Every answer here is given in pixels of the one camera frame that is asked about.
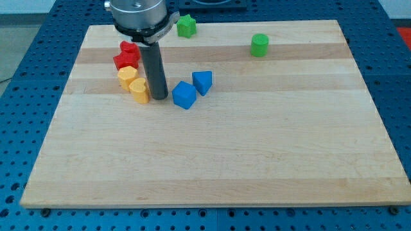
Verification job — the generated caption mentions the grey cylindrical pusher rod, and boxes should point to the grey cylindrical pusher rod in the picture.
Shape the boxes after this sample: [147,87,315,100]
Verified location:
[139,42,168,99]

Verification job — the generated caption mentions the blue cube block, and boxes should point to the blue cube block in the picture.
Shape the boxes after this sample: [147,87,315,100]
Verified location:
[172,81,197,110]

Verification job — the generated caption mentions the blue triangle block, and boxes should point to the blue triangle block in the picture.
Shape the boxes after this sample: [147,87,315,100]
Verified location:
[192,71,213,96]

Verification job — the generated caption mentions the red crescent block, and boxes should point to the red crescent block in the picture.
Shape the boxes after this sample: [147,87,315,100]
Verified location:
[119,40,141,60]

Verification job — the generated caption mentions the red pentagon block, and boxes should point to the red pentagon block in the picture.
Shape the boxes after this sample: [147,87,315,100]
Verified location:
[113,52,140,70]

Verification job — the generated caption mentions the yellow hexagon block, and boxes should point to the yellow hexagon block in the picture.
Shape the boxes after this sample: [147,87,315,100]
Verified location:
[118,66,139,91]

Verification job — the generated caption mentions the yellow heart block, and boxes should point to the yellow heart block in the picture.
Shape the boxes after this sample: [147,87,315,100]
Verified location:
[129,78,150,104]

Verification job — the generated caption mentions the green star block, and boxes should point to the green star block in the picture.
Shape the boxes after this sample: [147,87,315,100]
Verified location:
[177,14,197,39]

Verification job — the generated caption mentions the green cylinder block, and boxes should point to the green cylinder block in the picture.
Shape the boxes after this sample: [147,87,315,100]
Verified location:
[250,33,269,57]

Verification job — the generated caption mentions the wooden board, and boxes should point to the wooden board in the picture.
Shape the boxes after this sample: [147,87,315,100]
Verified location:
[21,20,410,209]

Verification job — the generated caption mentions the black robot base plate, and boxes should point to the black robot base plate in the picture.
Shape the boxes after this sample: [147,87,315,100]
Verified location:
[179,0,247,10]

